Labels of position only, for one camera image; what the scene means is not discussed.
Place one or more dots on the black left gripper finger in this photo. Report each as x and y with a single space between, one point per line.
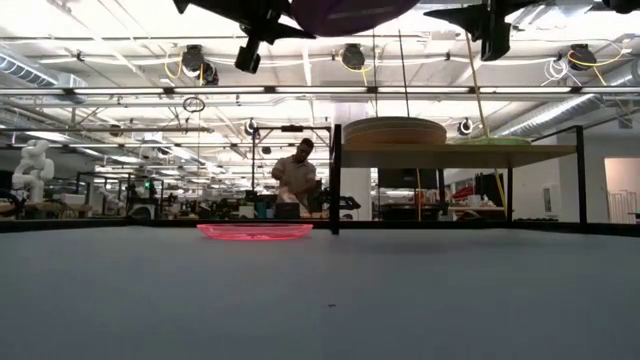
285 34

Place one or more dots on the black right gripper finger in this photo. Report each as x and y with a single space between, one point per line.
467 17

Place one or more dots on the purple plate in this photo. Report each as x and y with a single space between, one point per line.
350 17

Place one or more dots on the green transparent plate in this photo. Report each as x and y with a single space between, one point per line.
492 141

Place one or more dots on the salmon pink plate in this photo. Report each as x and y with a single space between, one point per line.
395 140

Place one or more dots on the pink transparent plate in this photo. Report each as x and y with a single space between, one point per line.
255 232

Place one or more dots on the long ceiling light bar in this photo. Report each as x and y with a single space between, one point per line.
320 90

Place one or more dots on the small black ceiling reel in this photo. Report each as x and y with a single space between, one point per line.
465 126
250 127

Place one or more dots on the person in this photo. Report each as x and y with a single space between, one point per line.
295 175

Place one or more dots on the black monitor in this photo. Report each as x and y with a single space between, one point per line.
407 178

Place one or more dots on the black workstation gantry frame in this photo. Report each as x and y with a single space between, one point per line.
292 128

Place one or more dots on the silver air duct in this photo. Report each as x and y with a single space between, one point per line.
30 72
575 107

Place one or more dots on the black metal table frame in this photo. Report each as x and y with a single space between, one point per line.
100 225

